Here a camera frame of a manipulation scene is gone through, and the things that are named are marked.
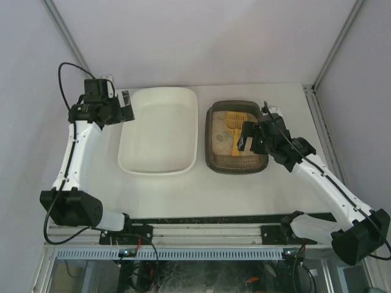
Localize yellow litter scoop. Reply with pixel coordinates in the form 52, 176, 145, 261
225, 111, 248, 156

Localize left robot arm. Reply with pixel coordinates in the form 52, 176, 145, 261
40, 90, 134, 231

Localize grey slotted cable duct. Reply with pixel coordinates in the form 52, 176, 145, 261
56, 247, 284, 261

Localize white plastic tub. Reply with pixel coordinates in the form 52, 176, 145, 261
118, 87, 198, 176

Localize beige litter pellets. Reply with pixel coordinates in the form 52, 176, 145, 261
210, 110, 260, 156

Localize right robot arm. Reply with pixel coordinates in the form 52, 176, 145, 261
238, 113, 390, 266

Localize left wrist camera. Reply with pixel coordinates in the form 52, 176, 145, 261
84, 79, 109, 97

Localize dark brown litter box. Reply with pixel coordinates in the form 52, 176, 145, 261
204, 100, 269, 175

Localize aluminium mounting rail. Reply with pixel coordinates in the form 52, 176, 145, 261
45, 222, 337, 245

